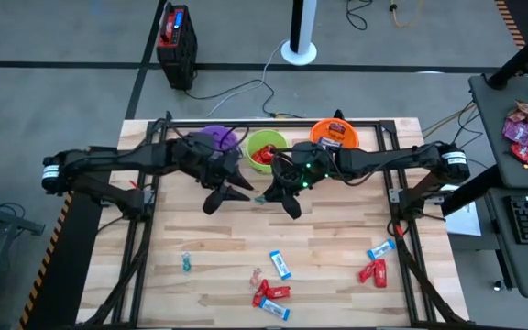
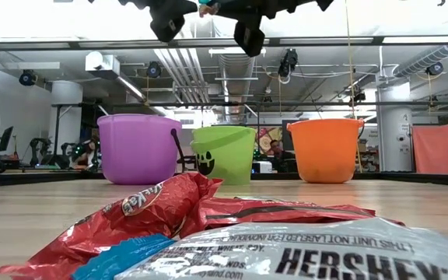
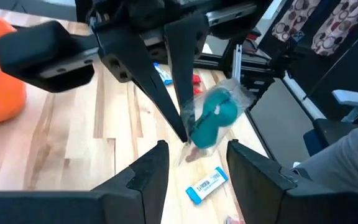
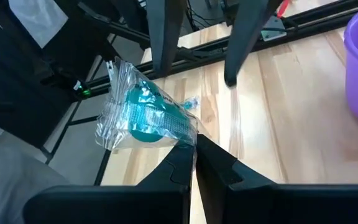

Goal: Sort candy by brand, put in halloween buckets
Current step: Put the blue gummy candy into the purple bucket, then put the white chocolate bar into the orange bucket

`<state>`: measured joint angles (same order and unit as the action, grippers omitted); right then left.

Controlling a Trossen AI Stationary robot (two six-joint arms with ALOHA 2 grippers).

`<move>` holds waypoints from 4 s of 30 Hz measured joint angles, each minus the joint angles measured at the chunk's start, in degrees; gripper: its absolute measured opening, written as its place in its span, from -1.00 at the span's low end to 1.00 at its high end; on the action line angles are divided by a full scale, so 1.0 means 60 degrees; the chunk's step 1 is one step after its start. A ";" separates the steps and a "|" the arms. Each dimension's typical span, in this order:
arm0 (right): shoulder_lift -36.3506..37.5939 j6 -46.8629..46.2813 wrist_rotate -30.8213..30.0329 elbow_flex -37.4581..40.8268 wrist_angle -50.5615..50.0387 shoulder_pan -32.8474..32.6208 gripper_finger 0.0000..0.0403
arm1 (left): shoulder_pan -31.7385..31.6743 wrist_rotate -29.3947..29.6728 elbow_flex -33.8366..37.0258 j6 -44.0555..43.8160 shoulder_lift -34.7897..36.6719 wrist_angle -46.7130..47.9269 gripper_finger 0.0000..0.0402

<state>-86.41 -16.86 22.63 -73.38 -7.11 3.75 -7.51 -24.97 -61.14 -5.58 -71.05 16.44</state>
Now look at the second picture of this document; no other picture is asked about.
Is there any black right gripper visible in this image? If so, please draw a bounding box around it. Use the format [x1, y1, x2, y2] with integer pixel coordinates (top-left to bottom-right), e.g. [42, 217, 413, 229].
[216, 0, 334, 58]

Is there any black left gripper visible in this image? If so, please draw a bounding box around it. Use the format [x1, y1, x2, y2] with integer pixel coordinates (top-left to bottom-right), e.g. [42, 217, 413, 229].
[117, 0, 198, 44]

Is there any orange halloween bucket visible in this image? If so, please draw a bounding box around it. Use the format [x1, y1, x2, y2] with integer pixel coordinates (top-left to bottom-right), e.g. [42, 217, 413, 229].
[285, 118, 366, 184]

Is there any red KitKat candy bar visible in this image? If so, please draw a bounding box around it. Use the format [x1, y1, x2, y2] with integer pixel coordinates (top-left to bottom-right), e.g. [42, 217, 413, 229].
[0, 172, 224, 280]
[179, 196, 406, 239]

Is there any white blue Hershey's bar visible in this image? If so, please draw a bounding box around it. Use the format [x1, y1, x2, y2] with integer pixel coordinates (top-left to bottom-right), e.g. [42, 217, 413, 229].
[72, 217, 448, 280]

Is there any green halloween bucket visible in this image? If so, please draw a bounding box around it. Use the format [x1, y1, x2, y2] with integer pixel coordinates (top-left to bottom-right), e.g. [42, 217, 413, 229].
[190, 124, 257, 186]

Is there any purple halloween bucket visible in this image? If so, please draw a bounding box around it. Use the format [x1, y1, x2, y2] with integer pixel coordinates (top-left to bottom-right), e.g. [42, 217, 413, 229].
[96, 113, 186, 186]

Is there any white ceiling air unit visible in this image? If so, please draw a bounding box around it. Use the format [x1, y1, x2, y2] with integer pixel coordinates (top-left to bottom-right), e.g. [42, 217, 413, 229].
[85, 51, 121, 75]

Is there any colourful patterned screen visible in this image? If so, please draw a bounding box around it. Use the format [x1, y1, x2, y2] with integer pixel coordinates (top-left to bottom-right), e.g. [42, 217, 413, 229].
[257, 127, 283, 156]

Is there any person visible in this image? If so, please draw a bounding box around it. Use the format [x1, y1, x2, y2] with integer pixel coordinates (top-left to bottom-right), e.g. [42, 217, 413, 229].
[268, 138, 299, 174]
[72, 138, 101, 171]

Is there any plain white column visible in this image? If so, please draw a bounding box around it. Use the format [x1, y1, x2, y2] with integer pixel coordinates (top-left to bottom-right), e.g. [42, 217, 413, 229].
[48, 80, 84, 156]

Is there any white device with screen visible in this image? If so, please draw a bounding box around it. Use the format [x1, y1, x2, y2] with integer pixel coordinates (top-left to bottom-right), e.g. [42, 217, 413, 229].
[253, 160, 274, 175]

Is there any white column with signs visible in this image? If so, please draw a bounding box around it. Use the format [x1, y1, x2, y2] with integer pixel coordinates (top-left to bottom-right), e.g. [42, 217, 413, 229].
[375, 79, 415, 173]

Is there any small black monitor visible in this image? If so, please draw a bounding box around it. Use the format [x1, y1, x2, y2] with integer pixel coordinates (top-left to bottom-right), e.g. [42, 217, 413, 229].
[0, 126, 15, 152]

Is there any orange cloth screen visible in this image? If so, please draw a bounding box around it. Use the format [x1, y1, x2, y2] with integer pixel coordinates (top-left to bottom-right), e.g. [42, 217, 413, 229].
[412, 124, 448, 175]

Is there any black ceiling-mounted camera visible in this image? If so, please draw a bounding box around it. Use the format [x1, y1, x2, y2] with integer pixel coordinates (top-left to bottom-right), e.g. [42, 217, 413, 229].
[145, 61, 163, 79]
[277, 48, 299, 85]
[425, 61, 445, 77]
[18, 69, 37, 87]

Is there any ribbed silver ceiling duct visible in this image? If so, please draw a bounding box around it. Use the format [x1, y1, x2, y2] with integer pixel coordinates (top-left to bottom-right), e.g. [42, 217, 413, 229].
[218, 53, 257, 124]

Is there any black background rig rail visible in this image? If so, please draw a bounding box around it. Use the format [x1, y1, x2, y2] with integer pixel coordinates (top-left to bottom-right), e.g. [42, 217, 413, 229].
[51, 100, 448, 109]

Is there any yellow hanging cord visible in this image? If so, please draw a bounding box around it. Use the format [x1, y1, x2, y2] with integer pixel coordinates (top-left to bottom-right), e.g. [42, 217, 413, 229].
[343, 0, 364, 172]

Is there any slanted silver ceiling duct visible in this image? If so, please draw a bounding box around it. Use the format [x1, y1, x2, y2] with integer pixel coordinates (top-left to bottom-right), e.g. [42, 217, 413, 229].
[393, 43, 448, 79]

